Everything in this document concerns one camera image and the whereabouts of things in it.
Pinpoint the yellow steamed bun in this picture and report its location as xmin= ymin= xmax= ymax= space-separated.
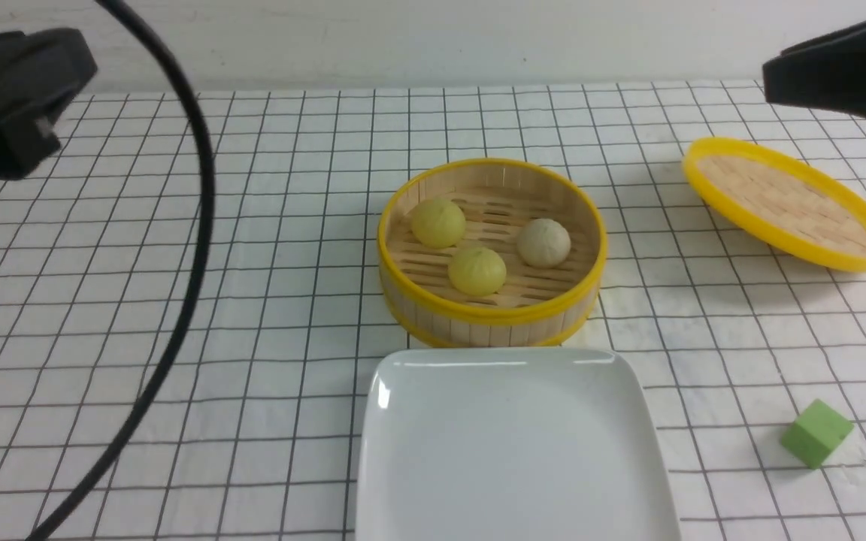
xmin=447 ymin=246 xmax=507 ymax=298
xmin=410 ymin=198 xmax=466 ymax=249

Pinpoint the beige steamed bun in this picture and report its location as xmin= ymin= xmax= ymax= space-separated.
xmin=516 ymin=218 xmax=573 ymax=268

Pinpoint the black camera cable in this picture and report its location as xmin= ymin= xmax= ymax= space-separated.
xmin=27 ymin=0 xmax=217 ymax=541

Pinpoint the white square plate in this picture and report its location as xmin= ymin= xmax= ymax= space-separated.
xmin=355 ymin=347 xmax=683 ymax=540

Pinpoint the bamboo steamer basket yellow rim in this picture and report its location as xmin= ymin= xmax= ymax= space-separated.
xmin=377 ymin=158 xmax=608 ymax=349

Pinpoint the bamboo steamer lid yellow rim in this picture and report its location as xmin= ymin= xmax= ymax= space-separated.
xmin=683 ymin=138 xmax=866 ymax=274

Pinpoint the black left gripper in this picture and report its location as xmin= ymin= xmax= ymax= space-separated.
xmin=0 ymin=29 xmax=98 ymax=180

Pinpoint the white grid-pattern tablecloth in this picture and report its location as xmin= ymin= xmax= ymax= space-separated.
xmin=0 ymin=80 xmax=866 ymax=540

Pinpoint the green cube block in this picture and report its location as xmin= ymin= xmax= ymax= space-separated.
xmin=780 ymin=399 xmax=855 ymax=470

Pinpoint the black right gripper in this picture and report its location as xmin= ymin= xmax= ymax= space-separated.
xmin=762 ymin=20 xmax=866 ymax=119

